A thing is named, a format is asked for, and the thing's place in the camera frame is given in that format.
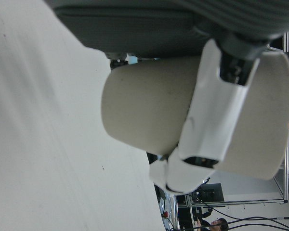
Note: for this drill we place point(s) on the tan paper cup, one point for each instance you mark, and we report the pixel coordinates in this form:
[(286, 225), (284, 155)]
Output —
[(139, 108)]

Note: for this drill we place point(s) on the black equipment box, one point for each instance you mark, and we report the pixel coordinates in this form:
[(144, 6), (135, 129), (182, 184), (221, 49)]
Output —
[(208, 192)]

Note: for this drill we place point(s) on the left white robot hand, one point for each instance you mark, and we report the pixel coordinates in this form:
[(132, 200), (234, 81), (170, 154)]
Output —
[(212, 108)]

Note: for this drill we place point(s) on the aluminium cage frame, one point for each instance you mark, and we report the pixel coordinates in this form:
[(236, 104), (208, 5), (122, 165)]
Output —
[(286, 120)]

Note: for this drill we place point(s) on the person with black hair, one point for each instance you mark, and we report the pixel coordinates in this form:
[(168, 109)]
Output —
[(220, 225)]

